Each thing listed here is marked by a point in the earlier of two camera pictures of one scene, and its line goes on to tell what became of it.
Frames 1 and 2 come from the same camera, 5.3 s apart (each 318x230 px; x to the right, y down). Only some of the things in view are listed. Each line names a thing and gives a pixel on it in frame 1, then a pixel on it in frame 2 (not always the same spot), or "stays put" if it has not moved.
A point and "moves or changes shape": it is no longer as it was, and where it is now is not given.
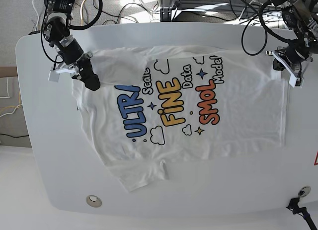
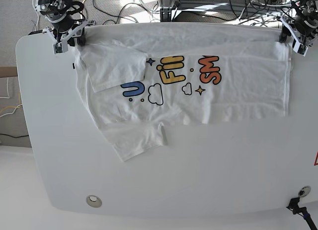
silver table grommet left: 93,201 stays put
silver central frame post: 166,0 stays put
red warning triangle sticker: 316,160 stays put
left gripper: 296,56 to 302,33
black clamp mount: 293,206 stays put
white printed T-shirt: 158,103 moves or changes shape
